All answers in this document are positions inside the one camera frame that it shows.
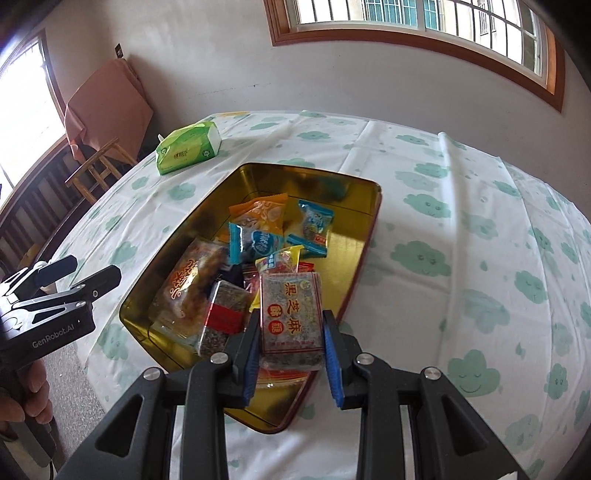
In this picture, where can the person's left hand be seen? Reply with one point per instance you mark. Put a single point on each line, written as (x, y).
(32, 392)

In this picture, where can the sesame block with red band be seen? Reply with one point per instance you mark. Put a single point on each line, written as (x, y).
(221, 318)

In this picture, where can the dark wall socket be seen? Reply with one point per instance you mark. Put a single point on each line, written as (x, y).
(119, 50)

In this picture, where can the green tissue pack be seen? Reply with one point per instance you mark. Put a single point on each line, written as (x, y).
(184, 150)

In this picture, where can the sesame block with round labels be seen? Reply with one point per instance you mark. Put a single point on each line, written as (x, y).
(291, 318)

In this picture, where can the bright side window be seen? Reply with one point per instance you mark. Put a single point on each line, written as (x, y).
(23, 115)

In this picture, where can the dark red gold tin box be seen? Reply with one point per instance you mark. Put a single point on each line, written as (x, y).
(341, 258)

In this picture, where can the red snack packet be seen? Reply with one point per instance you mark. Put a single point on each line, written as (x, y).
(251, 282)

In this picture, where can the dark wooden bench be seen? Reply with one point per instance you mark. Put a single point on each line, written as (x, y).
(32, 203)

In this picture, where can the wooden-framed window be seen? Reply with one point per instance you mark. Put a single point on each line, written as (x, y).
(415, 14)

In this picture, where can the light wooden chair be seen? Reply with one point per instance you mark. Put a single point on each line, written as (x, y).
(99, 161)

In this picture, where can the orange snack packet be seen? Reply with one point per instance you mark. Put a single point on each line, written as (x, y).
(261, 214)

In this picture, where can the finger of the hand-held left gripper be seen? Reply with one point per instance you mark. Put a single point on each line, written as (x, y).
(99, 279)
(55, 269)

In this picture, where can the blue snack packet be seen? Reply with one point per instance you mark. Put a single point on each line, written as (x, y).
(254, 244)

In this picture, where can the cloud-printed white tablecloth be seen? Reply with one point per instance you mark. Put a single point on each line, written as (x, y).
(438, 230)

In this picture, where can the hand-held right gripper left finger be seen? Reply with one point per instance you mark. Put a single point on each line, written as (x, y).
(251, 364)

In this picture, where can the blue dark candy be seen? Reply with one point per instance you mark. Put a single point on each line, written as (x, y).
(314, 226)

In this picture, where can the clear gold-print pastry packet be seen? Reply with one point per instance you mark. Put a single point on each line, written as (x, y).
(189, 281)

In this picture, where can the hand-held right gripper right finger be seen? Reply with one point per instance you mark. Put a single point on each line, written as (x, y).
(333, 369)

